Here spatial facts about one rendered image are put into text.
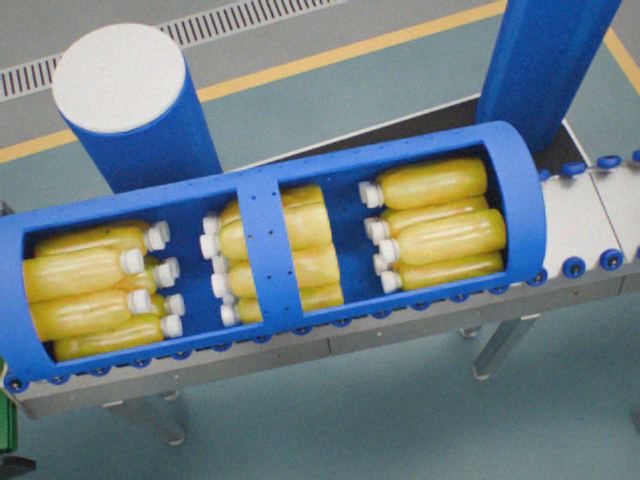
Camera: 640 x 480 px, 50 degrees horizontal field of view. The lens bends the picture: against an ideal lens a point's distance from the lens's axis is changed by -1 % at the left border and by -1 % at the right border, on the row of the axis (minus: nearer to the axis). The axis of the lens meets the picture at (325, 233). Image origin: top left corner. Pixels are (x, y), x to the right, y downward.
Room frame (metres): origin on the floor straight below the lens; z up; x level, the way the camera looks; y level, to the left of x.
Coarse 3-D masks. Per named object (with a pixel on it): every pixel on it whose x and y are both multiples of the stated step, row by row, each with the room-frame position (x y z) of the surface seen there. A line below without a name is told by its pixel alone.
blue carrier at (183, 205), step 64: (512, 128) 0.61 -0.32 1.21; (128, 192) 0.56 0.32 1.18; (192, 192) 0.53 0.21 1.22; (256, 192) 0.51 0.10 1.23; (512, 192) 0.48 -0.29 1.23; (0, 256) 0.43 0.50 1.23; (192, 256) 0.52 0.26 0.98; (256, 256) 0.41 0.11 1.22; (512, 256) 0.40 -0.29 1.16; (0, 320) 0.34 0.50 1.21; (192, 320) 0.40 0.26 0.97; (320, 320) 0.34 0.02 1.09
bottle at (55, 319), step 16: (112, 288) 0.41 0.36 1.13; (32, 304) 0.39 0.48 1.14; (48, 304) 0.39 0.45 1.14; (64, 304) 0.38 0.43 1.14; (80, 304) 0.38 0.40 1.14; (96, 304) 0.38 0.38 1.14; (112, 304) 0.38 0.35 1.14; (128, 304) 0.38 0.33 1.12; (32, 320) 0.36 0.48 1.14; (48, 320) 0.36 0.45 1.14; (64, 320) 0.36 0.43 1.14; (80, 320) 0.36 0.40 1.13; (96, 320) 0.36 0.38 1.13; (112, 320) 0.36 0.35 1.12; (48, 336) 0.34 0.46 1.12; (64, 336) 0.34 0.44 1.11
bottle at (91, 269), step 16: (48, 256) 0.45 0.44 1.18; (64, 256) 0.45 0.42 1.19; (80, 256) 0.44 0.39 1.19; (96, 256) 0.44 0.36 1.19; (112, 256) 0.44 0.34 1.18; (32, 272) 0.42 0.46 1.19; (48, 272) 0.42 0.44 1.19; (64, 272) 0.42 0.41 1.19; (80, 272) 0.42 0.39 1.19; (96, 272) 0.42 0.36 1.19; (112, 272) 0.42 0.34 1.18; (128, 272) 0.42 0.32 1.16; (32, 288) 0.40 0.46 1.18; (48, 288) 0.40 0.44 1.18; (64, 288) 0.40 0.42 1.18; (80, 288) 0.40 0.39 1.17; (96, 288) 0.40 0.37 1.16
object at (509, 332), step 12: (504, 324) 0.49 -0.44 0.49; (516, 324) 0.46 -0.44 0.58; (528, 324) 0.46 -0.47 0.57; (492, 336) 0.50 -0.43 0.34; (504, 336) 0.47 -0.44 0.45; (516, 336) 0.46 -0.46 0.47; (492, 348) 0.47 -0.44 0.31; (504, 348) 0.46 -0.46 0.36; (480, 360) 0.48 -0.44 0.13; (492, 360) 0.46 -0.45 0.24; (480, 372) 0.46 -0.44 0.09; (492, 372) 0.46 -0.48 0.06
